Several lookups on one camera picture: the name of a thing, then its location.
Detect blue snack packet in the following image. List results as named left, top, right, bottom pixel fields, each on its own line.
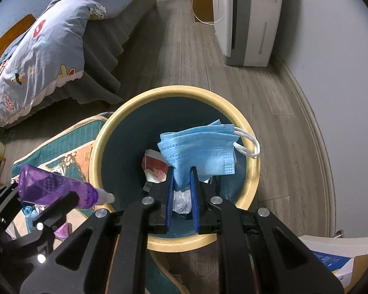
left=22, top=205, right=46, bottom=221

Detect yellow rimmed teal bin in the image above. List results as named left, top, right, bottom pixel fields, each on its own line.
left=88, top=85, right=261, bottom=253

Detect bed with blue duvet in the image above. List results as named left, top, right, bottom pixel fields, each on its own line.
left=0, top=0, right=146, bottom=129

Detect wooden bed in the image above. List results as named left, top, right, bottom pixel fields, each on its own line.
left=0, top=0, right=158, bottom=129

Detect blue face mask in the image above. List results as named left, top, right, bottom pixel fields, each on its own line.
left=158, top=119, right=261, bottom=192

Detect pink wrapper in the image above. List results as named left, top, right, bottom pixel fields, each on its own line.
left=53, top=220, right=72, bottom=241

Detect white air purifier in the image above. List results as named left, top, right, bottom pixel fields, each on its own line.
left=210, top=0, right=284, bottom=67

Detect white flat box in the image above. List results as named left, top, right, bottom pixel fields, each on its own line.
left=297, top=234, right=368, bottom=255

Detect white cable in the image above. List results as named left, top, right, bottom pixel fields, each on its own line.
left=192, top=0, right=230, bottom=25

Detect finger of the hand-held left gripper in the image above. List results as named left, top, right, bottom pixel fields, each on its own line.
left=34, top=191, right=80, bottom=243
left=0, top=181, right=20, bottom=221

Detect clear plastic wrap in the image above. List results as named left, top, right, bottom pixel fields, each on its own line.
left=172, top=190, right=192, bottom=214

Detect purple plastic bottle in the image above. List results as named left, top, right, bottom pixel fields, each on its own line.
left=18, top=164, right=115, bottom=206

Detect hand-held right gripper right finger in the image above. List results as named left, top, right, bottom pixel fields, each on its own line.
left=190, top=167, right=345, bottom=294

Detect white blue box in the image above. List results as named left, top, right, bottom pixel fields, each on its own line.
left=311, top=249, right=356, bottom=287

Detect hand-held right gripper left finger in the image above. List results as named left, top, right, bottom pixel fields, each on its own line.
left=20, top=167, right=175, bottom=294

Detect red white packet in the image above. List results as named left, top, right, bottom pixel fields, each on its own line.
left=141, top=149, right=169, bottom=184

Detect patterned teal floor mat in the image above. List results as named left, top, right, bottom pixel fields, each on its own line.
left=11, top=115, right=191, bottom=294

